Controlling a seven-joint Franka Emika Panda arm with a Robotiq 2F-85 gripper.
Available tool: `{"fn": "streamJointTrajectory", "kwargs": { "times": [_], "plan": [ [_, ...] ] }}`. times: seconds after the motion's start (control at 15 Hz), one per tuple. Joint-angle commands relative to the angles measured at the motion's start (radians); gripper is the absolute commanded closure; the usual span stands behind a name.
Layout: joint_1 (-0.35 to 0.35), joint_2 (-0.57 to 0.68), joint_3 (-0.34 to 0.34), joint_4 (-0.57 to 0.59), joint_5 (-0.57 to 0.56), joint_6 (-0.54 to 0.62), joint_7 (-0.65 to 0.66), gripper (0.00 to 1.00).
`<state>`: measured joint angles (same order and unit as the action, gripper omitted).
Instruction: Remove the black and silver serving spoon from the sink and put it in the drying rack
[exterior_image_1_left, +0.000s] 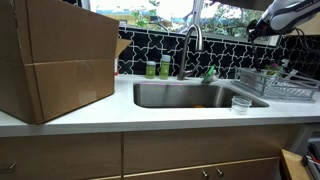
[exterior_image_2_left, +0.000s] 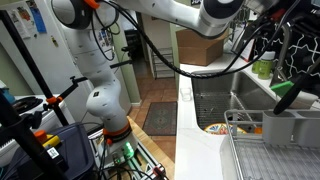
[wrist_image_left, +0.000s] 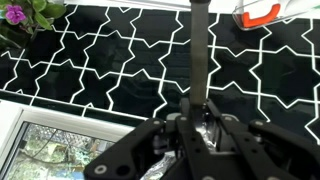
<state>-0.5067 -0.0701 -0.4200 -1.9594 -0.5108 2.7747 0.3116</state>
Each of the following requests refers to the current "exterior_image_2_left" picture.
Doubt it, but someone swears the short green soap bottle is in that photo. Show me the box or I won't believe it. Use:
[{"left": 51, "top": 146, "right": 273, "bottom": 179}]
[{"left": 251, "top": 57, "right": 263, "bottom": 75}]

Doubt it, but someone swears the yellow and orange emergency stop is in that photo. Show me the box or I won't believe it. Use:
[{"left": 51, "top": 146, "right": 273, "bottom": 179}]
[{"left": 33, "top": 129, "right": 63, "bottom": 149}]

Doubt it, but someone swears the wire sink grid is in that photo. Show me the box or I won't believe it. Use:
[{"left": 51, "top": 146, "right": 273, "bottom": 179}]
[{"left": 194, "top": 93, "right": 264, "bottom": 129}]

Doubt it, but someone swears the white printed paper sheet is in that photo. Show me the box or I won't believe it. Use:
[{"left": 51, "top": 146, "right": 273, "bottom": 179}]
[{"left": 8, "top": 5, "right": 32, "bottom": 40}]

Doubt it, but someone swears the framed paper clipboard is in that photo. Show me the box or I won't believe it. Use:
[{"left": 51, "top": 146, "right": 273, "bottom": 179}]
[{"left": 233, "top": 26, "right": 259, "bottom": 63}]

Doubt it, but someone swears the dark blue storage tote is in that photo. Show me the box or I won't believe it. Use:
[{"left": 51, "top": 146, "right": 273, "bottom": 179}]
[{"left": 0, "top": 122, "right": 96, "bottom": 180}]

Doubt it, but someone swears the green sponge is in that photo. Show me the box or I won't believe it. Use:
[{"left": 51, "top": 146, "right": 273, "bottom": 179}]
[{"left": 269, "top": 80, "right": 297, "bottom": 99}]

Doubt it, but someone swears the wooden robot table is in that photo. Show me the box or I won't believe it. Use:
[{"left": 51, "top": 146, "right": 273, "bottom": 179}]
[{"left": 126, "top": 115, "right": 176, "bottom": 180}]

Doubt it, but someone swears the orange cable clip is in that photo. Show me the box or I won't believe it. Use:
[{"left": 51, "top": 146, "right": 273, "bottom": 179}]
[{"left": 83, "top": 0, "right": 100, "bottom": 10}]

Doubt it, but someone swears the colourful patterned plate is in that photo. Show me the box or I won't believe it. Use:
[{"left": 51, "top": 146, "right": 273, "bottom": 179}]
[{"left": 203, "top": 123, "right": 248, "bottom": 136}]

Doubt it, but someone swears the black tripod with orange clamp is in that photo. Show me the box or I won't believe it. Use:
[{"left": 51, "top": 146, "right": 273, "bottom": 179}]
[{"left": 0, "top": 9, "right": 134, "bottom": 127}]

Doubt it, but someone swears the tall green soap bottle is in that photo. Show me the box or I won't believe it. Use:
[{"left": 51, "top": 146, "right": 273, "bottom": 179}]
[{"left": 257, "top": 50, "right": 277, "bottom": 80}]

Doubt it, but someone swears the grey utensil caddy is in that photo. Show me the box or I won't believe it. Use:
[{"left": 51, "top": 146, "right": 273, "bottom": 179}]
[{"left": 261, "top": 109, "right": 320, "bottom": 149}]

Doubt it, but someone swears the clear plastic cup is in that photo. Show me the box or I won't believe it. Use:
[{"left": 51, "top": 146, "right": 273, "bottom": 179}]
[{"left": 179, "top": 86, "right": 193, "bottom": 102}]

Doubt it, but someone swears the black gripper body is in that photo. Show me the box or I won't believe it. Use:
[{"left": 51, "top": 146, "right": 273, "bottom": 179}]
[{"left": 283, "top": 0, "right": 320, "bottom": 33}]

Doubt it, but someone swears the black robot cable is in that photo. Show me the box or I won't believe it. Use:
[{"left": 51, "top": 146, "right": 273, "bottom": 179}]
[{"left": 90, "top": 0, "right": 303, "bottom": 80}]

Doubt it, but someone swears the stainless steel sink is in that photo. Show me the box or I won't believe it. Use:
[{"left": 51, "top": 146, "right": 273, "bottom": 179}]
[{"left": 190, "top": 68, "right": 291, "bottom": 135}]

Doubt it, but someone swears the cardboard box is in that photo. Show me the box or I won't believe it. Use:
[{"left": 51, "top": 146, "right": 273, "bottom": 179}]
[{"left": 175, "top": 28, "right": 231, "bottom": 67}]

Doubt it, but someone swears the wire dish drying rack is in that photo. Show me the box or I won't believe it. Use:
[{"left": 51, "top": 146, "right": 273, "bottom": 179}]
[{"left": 223, "top": 109, "right": 320, "bottom": 180}]

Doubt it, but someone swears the teal blue object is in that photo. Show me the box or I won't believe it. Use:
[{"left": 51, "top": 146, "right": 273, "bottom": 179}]
[{"left": 0, "top": 79, "right": 16, "bottom": 104}]

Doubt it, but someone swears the patterned floor rug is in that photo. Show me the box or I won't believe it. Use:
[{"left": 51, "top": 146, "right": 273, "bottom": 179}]
[{"left": 142, "top": 101, "right": 178, "bottom": 137}]

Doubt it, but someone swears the white stove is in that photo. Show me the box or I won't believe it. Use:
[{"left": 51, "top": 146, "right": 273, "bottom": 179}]
[{"left": 0, "top": 94, "right": 76, "bottom": 168}]

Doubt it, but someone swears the white refrigerator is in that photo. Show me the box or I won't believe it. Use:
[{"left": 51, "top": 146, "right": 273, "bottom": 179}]
[{"left": 0, "top": 0, "right": 133, "bottom": 125}]

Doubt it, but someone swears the fridge photo collage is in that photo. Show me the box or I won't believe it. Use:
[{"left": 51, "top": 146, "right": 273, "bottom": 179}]
[{"left": 96, "top": 28, "right": 113, "bottom": 49}]

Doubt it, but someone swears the white drainboard tray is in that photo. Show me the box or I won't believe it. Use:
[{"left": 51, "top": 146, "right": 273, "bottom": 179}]
[{"left": 219, "top": 133, "right": 241, "bottom": 180}]

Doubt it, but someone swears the thick black camera stand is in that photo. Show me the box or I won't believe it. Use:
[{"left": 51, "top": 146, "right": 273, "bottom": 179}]
[{"left": 0, "top": 89, "right": 69, "bottom": 180}]

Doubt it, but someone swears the metal shoe rack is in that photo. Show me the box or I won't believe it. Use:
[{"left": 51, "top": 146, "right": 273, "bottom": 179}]
[{"left": 149, "top": 46, "right": 176, "bottom": 80}]

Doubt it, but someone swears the curved steel faucet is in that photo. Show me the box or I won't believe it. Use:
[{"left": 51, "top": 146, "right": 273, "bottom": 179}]
[{"left": 232, "top": 18, "right": 293, "bottom": 88}]

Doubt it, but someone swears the blue paper sheet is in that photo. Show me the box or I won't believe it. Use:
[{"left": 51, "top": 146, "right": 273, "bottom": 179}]
[{"left": 31, "top": 5, "right": 48, "bottom": 34}]

